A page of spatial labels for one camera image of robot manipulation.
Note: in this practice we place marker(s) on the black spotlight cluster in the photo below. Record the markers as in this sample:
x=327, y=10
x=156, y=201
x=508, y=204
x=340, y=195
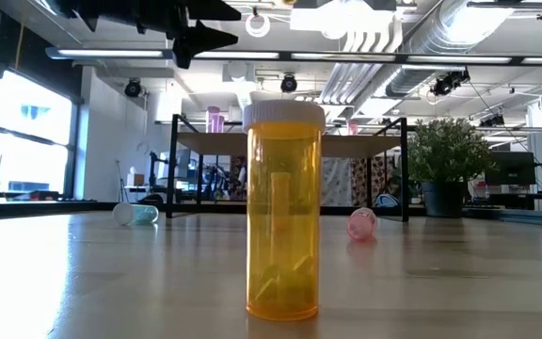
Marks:
x=450, y=82

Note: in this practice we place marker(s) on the teal pill bottle white cap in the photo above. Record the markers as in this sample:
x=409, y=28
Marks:
x=134, y=214

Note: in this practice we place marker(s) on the black computer monitor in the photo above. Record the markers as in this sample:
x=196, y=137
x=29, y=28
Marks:
x=511, y=168

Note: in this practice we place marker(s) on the purple pill bottle white cap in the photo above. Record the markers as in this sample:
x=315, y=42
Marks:
x=213, y=120
x=222, y=124

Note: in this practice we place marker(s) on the linear ceiling light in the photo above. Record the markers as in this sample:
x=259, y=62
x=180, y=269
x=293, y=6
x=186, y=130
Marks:
x=464, y=59

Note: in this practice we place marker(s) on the black ceiling spotlight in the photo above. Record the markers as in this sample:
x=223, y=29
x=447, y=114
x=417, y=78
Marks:
x=133, y=88
x=289, y=84

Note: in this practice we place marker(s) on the blue white rounded object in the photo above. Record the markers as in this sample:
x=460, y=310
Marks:
x=386, y=201

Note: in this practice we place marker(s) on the pink pill bottle white cap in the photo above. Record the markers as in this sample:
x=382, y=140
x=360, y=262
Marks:
x=361, y=225
x=352, y=127

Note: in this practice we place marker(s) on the large window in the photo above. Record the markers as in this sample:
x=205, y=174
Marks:
x=31, y=141

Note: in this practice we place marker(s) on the silver air duct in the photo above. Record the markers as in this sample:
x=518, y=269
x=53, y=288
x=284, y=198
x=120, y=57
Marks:
x=454, y=33

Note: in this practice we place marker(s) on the black metal rig frame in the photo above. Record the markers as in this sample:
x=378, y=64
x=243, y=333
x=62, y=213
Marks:
x=40, y=208

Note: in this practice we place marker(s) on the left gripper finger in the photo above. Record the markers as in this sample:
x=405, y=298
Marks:
x=210, y=10
x=205, y=40

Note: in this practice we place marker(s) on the patterned fabric panel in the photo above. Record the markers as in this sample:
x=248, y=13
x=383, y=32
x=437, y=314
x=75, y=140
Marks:
x=337, y=181

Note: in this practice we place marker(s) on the wooden shelf black metal legs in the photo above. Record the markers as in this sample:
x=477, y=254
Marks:
x=196, y=143

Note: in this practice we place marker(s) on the cardboard box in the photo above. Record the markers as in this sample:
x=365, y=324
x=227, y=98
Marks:
x=135, y=180

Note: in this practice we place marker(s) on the potted green plant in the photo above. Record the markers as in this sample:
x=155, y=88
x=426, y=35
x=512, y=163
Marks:
x=445, y=155

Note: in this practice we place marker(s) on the orange pill bottle white cap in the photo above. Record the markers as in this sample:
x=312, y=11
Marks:
x=282, y=212

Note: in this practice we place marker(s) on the black track spotlights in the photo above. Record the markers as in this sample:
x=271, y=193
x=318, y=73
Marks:
x=492, y=120

